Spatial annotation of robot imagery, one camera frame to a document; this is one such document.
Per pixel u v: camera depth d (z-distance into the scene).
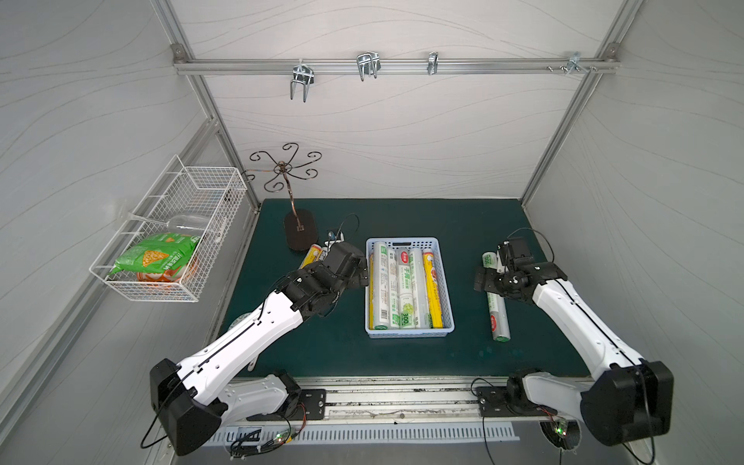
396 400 0.75
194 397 0.38
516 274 0.58
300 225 1.09
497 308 0.88
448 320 0.83
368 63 0.77
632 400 0.39
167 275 0.53
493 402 0.74
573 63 0.77
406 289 0.91
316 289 0.51
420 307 0.86
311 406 0.74
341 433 0.70
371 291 0.86
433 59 0.72
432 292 0.91
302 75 0.78
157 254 0.54
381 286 0.88
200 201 0.78
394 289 0.91
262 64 0.76
